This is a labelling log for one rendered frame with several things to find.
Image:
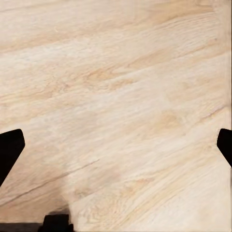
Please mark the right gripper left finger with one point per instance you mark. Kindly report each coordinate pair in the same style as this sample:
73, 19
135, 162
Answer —
11, 145

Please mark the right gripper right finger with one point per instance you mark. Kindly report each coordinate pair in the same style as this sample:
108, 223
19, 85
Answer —
224, 143

